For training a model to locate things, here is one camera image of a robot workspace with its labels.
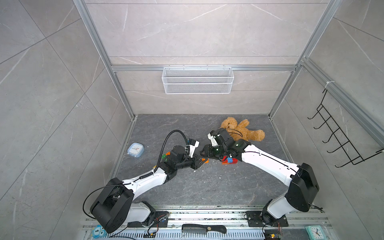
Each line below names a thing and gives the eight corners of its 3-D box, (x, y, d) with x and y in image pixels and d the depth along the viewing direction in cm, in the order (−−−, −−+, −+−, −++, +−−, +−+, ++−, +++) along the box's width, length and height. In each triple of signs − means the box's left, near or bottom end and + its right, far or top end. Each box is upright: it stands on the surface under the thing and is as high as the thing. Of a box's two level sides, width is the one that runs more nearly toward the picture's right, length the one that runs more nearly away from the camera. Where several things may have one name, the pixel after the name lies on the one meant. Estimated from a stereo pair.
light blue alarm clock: (128, 157, 98) (126, 155, 95) (132, 145, 104) (130, 142, 102) (142, 157, 98) (141, 155, 95) (145, 145, 104) (144, 142, 102)
